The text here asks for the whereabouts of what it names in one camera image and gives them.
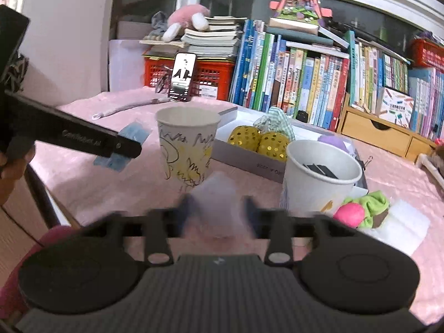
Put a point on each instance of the person's left hand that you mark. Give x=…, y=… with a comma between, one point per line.
x=10, y=180

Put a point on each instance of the white mesh basket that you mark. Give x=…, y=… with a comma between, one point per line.
x=133, y=29

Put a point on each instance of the stack of flat-lying books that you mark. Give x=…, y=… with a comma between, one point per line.
x=208, y=38

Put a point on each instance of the small black object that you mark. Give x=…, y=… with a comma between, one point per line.
x=302, y=116

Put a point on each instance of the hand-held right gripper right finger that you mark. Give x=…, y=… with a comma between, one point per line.
x=250, y=213

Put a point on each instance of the grey plush toy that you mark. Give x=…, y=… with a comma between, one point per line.
x=158, y=24

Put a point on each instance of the pink and white plush toy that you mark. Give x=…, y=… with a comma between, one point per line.
x=187, y=19

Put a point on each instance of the white plastic pipe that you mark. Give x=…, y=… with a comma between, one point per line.
x=426, y=162

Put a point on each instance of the pink plush ball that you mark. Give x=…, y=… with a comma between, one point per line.
x=348, y=215

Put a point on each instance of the row of tall picture books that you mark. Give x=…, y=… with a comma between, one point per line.
x=288, y=76

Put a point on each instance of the black binder clip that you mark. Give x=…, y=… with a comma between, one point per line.
x=364, y=165
x=321, y=170

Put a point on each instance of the red plastic crate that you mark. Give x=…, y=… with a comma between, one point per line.
x=211, y=76

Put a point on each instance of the red plastic basket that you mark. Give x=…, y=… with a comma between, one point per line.
x=426, y=53

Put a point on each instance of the blue face mask pack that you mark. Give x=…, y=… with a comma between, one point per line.
x=133, y=131

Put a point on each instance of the green fuzzy scrunchie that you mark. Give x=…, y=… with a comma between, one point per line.
x=376, y=201

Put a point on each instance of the white printed box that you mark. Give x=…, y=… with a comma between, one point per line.
x=395, y=107

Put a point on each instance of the dark patterned cloth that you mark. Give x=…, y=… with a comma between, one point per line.
x=16, y=71

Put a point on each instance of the scribbled paper cup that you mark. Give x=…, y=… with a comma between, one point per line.
x=187, y=145

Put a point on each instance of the wooden drawer organiser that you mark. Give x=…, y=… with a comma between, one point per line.
x=367, y=130

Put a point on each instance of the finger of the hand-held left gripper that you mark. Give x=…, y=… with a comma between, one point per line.
x=125, y=147

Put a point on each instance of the gold sequin pouch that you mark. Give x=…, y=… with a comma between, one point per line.
x=274, y=145
x=242, y=138

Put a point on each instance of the black metal table frame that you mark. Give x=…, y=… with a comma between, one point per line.
x=41, y=190

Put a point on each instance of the translucent white storage bin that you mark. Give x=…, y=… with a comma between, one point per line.
x=125, y=66

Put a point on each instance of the black smartphone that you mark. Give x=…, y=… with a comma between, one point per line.
x=182, y=76

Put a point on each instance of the paper cup with blue drawing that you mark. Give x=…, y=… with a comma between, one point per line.
x=312, y=187

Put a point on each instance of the grey box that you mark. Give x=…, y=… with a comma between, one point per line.
x=242, y=161

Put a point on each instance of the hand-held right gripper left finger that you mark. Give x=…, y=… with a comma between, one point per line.
x=185, y=213

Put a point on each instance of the miniature bicycle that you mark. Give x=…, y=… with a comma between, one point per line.
x=163, y=78

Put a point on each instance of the rose gold box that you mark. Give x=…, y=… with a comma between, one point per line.
x=291, y=26

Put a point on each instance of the green checked cloth bundle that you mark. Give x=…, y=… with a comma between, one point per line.
x=274, y=119

